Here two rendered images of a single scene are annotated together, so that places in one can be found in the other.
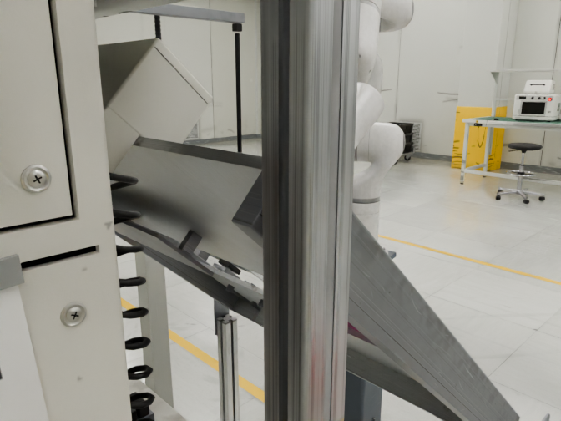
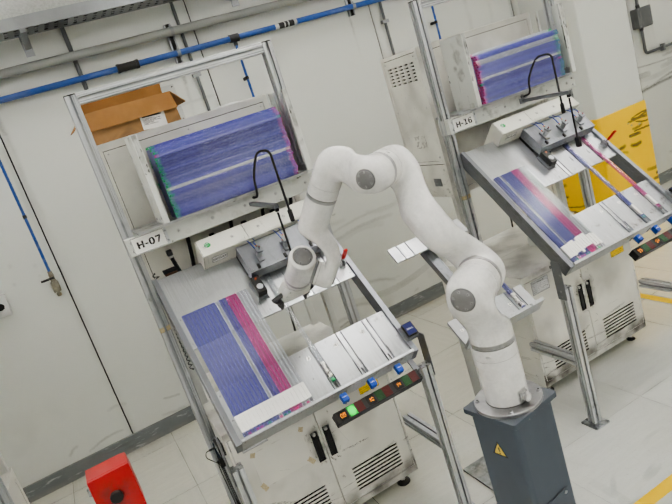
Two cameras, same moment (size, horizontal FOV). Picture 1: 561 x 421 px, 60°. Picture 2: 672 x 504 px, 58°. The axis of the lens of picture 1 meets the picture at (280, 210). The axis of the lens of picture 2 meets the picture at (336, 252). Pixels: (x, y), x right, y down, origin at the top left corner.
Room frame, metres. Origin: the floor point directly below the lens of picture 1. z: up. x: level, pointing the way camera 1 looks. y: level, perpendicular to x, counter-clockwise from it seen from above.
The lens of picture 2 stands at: (1.75, -1.79, 1.64)
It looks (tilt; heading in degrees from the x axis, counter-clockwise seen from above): 14 degrees down; 112
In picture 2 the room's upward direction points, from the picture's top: 18 degrees counter-clockwise
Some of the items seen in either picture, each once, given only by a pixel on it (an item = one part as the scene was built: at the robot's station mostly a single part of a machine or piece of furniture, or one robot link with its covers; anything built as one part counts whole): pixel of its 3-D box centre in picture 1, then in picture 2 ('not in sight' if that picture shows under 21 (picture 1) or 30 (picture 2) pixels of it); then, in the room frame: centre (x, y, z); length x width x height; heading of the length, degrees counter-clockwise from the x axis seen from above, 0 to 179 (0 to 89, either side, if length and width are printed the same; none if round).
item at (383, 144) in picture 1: (372, 161); (478, 306); (1.48, -0.29, 1.00); 0.19 x 0.12 x 0.24; 77
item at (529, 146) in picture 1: (519, 171); not in sight; (5.18, -2.59, 0.30); 0.51 x 0.50 x 0.60; 0
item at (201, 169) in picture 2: not in sight; (224, 161); (0.60, 0.27, 1.52); 0.51 x 0.13 x 0.27; 44
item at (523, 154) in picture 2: not in sight; (554, 241); (1.65, 1.21, 0.65); 1.01 x 0.73 x 1.29; 134
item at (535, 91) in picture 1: (538, 100); not in sight; (5.75, -2.98, 1.03); 0.44 x 0.37 x 0.46; 50
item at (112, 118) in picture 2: not in sight; (155, 102); (0.32, 0.41, 1.82); 0.68 x 0.30 x 0.20; 44
